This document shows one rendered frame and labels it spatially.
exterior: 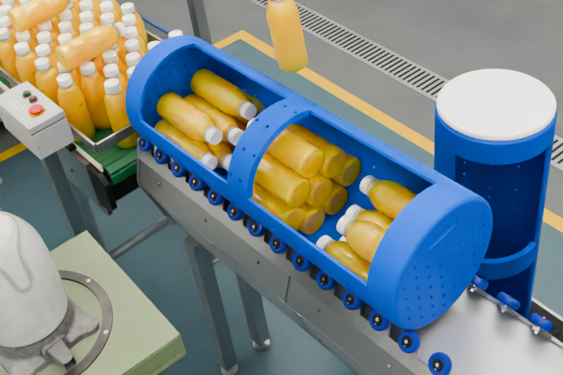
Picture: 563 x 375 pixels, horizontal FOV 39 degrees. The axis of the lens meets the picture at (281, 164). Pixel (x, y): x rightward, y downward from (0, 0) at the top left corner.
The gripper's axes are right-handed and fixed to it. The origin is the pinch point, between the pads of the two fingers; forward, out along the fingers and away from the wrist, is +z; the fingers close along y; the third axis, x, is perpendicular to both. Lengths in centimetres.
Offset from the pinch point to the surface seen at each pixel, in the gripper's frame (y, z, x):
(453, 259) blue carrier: -11, 37, -54
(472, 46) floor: 168, 160, 95
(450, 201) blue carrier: -10, 23, -53
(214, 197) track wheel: -26, 47, 6
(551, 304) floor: 62, 153, -26
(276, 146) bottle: -17.0, 27.5, -11.6
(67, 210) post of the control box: -49, 66, 55
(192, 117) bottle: -20.9, 30.5, 15.1
